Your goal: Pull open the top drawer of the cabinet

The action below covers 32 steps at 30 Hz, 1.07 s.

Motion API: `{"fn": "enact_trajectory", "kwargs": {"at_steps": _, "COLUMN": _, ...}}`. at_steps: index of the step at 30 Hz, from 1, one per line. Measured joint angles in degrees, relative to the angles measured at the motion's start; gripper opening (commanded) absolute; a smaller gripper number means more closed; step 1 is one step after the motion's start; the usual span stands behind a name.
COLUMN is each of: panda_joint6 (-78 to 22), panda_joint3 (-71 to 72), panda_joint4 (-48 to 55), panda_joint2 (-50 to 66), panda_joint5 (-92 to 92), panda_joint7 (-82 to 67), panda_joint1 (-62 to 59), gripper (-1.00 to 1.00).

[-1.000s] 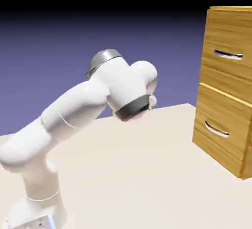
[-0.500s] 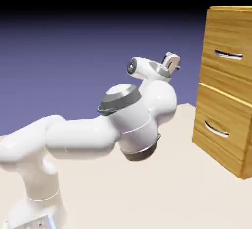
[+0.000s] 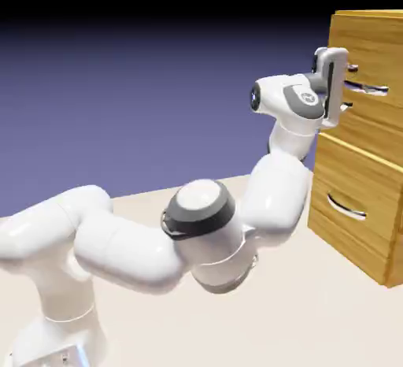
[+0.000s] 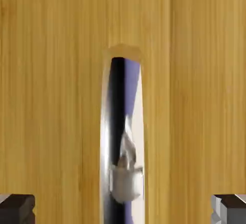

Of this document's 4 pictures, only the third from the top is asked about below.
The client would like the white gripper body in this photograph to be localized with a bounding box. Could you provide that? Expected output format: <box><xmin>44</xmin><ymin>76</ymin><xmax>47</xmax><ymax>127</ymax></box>
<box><xmin>318</xmin><ymin>46</ymin><xmax>349</xmax><ymax>131</ymax></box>

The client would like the wood drawer front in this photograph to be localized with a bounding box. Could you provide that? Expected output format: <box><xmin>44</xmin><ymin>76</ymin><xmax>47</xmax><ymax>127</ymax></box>
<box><xmin>325</xmin><ymin>13</ymin><xmax>403</xmax><ymax>166</ymax></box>
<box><xmin>307</xmin><ymin>133</ymin><xmax>403</xmax><ymax>287</ymax></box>

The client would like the light wood cabinet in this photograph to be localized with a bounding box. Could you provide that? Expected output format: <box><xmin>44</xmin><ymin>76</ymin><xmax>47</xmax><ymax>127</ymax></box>
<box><xmin>307</xmin><ymin>9</ymin><xmax>403</xmax><ymax>289</ymax></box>

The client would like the curved silver drawer handle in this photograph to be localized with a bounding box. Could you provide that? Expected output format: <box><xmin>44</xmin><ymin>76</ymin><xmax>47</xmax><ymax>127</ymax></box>
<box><xmin>343</xmin><ymin>79</ymin><xmax>390</xmax><ymax>97</ymax></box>
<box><xmin>326</xmin><ymin>192</ymin><xmax>368</xmax><ymax>221</ymax></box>

